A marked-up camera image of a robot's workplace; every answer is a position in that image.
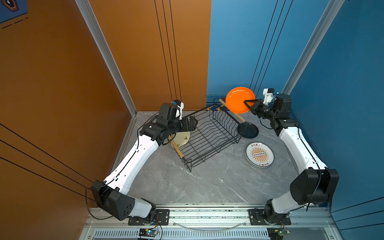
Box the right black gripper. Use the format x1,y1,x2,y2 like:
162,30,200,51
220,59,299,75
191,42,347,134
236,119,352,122
243,99,277,122

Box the orange plate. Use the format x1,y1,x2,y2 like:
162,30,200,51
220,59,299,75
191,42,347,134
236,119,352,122
226,87,256,114

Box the beige plate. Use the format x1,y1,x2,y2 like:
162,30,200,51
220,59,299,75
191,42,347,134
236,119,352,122
171,132,191,148

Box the black plate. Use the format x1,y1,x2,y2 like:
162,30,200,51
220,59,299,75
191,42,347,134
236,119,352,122
237,122,259,139

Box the black wire dish rack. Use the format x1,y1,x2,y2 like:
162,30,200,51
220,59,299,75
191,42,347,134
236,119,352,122
179,100,241,171

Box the white plate red dotted pattern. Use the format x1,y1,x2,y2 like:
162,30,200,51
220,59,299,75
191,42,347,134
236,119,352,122
245,142,275,168

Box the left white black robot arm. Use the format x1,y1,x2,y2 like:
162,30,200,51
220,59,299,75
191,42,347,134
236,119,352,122
90,100,198,223

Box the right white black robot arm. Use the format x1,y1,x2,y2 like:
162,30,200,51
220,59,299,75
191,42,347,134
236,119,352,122
244,94,340,225

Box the left green circuit board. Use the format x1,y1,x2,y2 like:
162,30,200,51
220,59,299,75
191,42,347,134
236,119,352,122
138,229,159,240

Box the right circuit board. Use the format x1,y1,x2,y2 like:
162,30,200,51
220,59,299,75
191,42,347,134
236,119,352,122
267,229,291,240

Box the near wooden rack handle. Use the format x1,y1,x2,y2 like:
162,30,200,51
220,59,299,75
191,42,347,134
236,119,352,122
218,98,247,124

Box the wooden rack handle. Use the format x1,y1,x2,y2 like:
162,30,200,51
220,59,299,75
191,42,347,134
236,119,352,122
218,98,247,124
169,136,184,159

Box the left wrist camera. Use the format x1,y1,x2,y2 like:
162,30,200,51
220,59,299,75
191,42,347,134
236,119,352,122
172,100,184,120

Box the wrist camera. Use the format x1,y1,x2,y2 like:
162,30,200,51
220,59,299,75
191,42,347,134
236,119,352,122
263,88,275,105
172,100,184,120

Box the far wooden rack handle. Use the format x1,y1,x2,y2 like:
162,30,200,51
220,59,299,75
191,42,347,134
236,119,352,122
169,136,184,159

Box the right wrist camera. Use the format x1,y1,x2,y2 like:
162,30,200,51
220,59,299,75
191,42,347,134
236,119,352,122
263,88,275,105

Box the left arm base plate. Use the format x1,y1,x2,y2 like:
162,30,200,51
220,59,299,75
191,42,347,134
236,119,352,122
128,209,170,227

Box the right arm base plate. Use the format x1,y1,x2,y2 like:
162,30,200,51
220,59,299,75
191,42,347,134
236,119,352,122
248,209,292,226

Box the right aluminium corner post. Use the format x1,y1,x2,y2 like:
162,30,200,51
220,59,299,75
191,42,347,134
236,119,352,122
282,0,345,95

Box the aluminium corner post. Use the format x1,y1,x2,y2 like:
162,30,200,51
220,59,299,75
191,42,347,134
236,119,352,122
75,0,137,117
282,0,345,95

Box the left aluminium corner post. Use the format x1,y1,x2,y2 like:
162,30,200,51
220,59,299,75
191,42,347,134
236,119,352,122
75,0,137,117

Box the aluminium mounting rail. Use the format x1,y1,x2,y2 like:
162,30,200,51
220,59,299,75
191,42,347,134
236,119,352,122
80,204,343,240

